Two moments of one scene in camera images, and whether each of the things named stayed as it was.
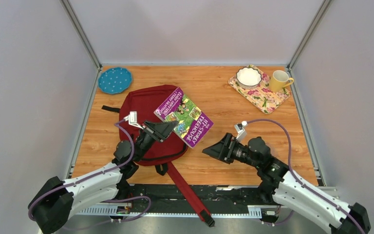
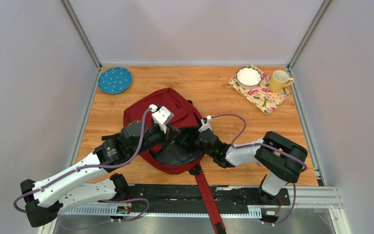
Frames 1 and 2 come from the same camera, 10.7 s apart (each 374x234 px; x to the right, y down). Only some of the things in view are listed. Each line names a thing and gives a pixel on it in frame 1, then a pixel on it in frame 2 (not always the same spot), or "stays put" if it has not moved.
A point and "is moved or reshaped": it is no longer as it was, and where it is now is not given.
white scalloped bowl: (248, 78) stays put
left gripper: (158, 131) to (171, 134)
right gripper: (215, 150) to (185, 143)
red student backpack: (138, 106) is moved or reshaped
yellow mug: (279, 80) stays put
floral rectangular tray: (261, 97) stays put
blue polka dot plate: (115, 80) stays put
